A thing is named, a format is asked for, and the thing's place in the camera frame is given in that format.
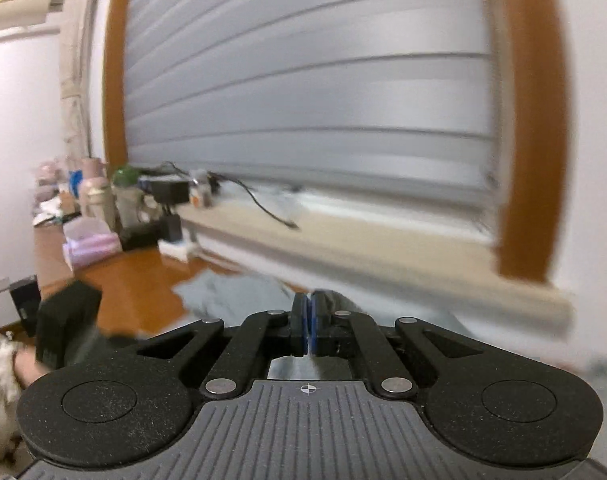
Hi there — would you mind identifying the pink tissue packet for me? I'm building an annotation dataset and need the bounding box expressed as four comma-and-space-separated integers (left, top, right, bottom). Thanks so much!
62, 219, 122, 272

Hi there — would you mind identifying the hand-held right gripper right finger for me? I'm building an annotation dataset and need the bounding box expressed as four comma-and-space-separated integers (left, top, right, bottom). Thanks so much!
311, 290, 505, 401

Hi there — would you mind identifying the beige thermos bottle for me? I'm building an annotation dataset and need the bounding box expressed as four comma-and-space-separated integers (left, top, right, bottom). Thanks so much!
80, 157, 110, 232

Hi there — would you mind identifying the person's left forearm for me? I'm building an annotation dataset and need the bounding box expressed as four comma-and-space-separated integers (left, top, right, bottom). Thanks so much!
0, 330, 52, 461

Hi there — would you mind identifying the white power strip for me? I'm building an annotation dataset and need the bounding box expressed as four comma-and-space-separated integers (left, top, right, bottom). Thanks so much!
157, 239, 200, 262

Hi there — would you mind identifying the wrapped wall pipe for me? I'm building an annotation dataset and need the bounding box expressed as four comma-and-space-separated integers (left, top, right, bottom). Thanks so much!
58, 0, 93, 162

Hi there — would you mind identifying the beige window sill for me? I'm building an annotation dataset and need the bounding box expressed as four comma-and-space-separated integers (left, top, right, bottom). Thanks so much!
176, 199, 575, 329

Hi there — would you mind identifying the green lid bottle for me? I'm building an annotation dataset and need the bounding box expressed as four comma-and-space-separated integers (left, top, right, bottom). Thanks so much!
111, 164, 142, 229

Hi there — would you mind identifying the grey sweatshirt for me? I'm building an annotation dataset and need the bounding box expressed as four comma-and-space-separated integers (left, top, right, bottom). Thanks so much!
173, 270, 464, 382

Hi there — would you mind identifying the grey window blind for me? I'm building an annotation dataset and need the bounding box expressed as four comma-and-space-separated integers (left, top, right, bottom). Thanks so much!
124, 0, 505, 234

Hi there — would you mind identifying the black cable with plug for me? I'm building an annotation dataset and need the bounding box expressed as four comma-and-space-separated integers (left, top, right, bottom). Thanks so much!
212, 174, 302, 232

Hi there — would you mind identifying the black plug adapter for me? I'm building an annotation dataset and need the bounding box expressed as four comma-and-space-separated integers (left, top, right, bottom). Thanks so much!
160, 212, 184, 242

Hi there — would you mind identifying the wooden window frame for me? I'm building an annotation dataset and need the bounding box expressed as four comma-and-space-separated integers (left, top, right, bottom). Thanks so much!
102, 0, 573, 292

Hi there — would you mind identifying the black power adapter box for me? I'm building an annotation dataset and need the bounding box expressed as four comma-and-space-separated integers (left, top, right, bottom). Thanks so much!
147, 179, 192, 206

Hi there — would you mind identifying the clear jar orange label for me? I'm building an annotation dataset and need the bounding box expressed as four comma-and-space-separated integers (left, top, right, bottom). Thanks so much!
190, 170, 215, 209

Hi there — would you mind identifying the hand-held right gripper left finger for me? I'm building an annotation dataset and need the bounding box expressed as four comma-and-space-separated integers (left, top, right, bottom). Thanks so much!
97, 292, 310, 397

